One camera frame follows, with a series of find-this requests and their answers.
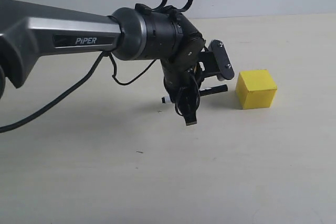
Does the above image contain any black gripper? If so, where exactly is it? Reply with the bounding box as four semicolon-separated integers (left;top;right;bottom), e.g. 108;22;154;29
160;56;202;126

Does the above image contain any black and white marker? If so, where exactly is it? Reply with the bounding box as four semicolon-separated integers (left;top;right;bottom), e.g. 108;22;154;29
161;84;228;104

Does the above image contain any yellow cube block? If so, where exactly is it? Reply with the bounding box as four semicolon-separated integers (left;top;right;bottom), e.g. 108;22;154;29
235;69;277;110

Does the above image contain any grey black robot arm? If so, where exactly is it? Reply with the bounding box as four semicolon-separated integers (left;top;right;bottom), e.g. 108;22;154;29
1;0;205;125

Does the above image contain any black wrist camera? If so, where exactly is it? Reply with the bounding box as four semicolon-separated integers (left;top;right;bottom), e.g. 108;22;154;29
198;40;235;81

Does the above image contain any black cable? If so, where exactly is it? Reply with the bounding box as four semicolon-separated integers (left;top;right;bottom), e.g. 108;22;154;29
0;0;195;134

